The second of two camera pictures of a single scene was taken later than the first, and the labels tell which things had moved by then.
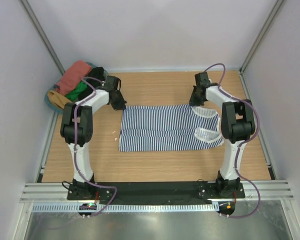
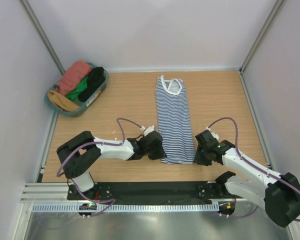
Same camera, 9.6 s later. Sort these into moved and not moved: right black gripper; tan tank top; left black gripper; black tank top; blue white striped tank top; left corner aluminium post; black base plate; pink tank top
Moved: left black gripper; right black gripper; blue white striped tank top
Not moved: black base plate; black tank top; left corner aluminium post; pink tank top; tan tank top
